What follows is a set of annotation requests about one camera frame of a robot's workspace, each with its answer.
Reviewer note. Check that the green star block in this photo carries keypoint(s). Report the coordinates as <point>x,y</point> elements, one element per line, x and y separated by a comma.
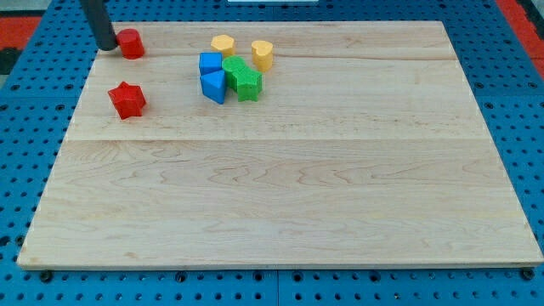
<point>248,84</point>

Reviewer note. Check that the yellow heart block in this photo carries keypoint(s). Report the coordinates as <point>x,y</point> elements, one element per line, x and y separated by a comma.
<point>262,55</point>

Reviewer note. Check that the yellow hexagon block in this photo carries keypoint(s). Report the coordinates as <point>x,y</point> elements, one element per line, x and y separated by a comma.
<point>224,44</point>

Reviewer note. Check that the red star block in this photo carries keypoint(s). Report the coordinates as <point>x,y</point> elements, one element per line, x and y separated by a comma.
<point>128,100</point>

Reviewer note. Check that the light wooden board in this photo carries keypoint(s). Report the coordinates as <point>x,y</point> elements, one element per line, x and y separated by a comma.
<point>366,149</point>

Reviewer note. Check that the blue triangle block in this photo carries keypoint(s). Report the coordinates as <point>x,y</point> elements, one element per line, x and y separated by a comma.
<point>213,86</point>

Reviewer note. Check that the green cylinder block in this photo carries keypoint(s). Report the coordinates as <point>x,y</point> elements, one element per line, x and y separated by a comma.
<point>232,65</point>

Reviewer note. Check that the blue cube block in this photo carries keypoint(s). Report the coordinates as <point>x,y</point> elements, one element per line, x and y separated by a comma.
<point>210,62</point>

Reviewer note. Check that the red cylinder block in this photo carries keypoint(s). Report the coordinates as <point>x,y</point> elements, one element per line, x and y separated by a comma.
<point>130,43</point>

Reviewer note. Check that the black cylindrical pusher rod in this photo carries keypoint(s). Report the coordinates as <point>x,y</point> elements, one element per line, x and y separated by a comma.
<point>100,24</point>

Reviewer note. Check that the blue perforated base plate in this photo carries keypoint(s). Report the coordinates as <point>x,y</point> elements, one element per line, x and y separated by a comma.
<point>41,93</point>

